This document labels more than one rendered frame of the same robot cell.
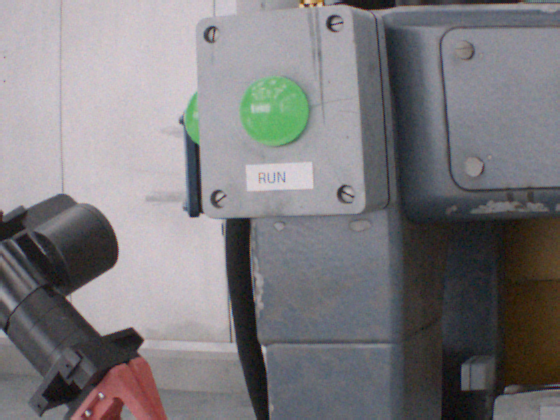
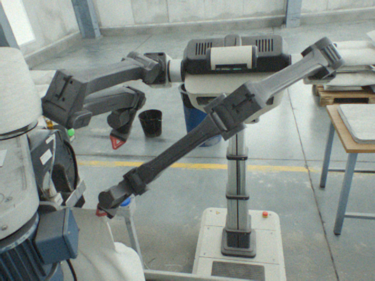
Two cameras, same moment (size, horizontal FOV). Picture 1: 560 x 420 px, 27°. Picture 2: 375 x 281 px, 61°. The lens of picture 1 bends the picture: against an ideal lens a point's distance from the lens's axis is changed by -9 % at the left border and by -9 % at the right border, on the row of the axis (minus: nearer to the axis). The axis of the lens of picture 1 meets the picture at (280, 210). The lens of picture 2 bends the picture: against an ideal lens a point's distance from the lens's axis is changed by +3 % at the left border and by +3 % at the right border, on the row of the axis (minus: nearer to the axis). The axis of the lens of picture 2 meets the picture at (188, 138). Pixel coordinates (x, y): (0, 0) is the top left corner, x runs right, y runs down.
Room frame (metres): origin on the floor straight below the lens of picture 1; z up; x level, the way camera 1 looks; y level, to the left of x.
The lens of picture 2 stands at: (1.71, 0.29, 1.84)
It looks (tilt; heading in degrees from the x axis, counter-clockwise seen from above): 30 degrees down; 170
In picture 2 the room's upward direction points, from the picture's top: 6 degrees counter-clockwise
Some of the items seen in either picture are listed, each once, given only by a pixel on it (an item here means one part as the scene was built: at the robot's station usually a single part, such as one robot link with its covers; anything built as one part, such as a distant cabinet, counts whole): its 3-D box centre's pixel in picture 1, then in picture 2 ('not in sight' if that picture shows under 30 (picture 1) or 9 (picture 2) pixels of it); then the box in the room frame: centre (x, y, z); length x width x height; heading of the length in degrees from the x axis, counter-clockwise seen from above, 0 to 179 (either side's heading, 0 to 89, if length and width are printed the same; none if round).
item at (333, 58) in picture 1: (296, 110); (61, 131); (0.55, -0.01, 1.29); 0.08 x 0.05 x 0.09; 67
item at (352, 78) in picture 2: not in sight; (348, 77); (-1.54, 2.94, 0.33); 0.66 x 0.43 x 0.13; 67
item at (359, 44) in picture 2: not in sight; (345, 48); (-1.92, 3.13, 0.56); 0.66 x 0.42 x 0.13; 62
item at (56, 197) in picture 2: not in sight; (55, 203); (0.80, -0.04, 1.14); 0.05 x 0.04 x 0.16; 157
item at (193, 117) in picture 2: not in sight; (202, 112); (-1.31, 1.01, 0.32); 0.51 x 0.48 x 0.65; 157
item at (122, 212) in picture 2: not in sight; (125, 206); (0.51, 0.15, 0.81); 0.08 x 0.08 x 0.06; 67
